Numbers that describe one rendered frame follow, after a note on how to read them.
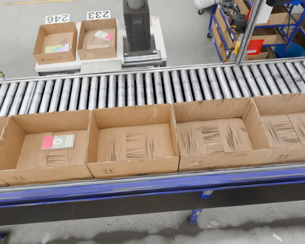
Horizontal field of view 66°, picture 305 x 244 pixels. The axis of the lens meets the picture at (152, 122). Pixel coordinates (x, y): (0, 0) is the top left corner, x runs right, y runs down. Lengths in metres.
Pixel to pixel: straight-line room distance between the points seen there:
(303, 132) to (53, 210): 1.39
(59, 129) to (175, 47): 2.20
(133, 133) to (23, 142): 0.57
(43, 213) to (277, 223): 1.64
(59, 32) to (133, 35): 0.73
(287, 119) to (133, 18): 1.16
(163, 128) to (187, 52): 1.99
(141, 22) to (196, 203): 1.23
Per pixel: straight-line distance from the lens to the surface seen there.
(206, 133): 1.26
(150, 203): 1.36
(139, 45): 1.87
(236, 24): 1.70
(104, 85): 1.69
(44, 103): 1.72
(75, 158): 1.23
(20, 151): 1.37
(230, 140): 1.26
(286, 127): 1.42
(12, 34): 4.05
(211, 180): 1.11
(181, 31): 3.47
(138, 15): 1.74
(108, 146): 1.22
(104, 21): 2.16
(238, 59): 1.84
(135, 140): 1.22
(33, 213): 1.52
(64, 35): 2.23
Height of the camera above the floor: 1.93
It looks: 55 degrees down
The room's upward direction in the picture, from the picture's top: 3 degrees counter-clockwise
